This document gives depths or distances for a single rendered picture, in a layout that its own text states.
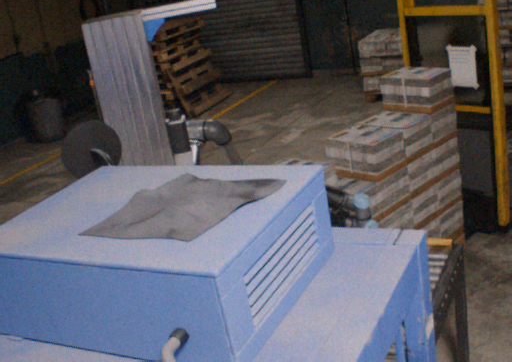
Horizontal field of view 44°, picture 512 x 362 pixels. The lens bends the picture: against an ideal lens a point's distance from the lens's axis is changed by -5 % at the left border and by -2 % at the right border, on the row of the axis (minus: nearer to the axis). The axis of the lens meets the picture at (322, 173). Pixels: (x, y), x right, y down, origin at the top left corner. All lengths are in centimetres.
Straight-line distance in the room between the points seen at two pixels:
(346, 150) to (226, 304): 282
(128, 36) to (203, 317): 187
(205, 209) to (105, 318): 26
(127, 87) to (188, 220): 170
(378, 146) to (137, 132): 144
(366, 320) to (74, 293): 53
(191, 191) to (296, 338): 35
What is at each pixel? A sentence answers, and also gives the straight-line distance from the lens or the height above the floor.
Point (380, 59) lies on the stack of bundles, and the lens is 861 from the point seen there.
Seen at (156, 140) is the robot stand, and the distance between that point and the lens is 287.
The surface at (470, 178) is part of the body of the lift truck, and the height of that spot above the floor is 35.
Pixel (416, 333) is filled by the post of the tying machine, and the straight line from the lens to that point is 155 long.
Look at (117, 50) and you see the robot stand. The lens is 281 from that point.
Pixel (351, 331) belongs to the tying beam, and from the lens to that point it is 116.
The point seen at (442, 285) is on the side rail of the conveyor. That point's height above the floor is 80.
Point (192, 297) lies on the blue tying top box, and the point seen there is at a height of 170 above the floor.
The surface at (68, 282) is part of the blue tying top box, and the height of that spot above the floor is 170.
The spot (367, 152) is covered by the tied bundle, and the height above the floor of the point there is 101.
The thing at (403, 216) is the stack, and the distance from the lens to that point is 397.
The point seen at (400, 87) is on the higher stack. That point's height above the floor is 122.
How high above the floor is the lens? 220
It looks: 20 degrees down
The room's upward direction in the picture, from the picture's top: 9 degrees counter-clockwise
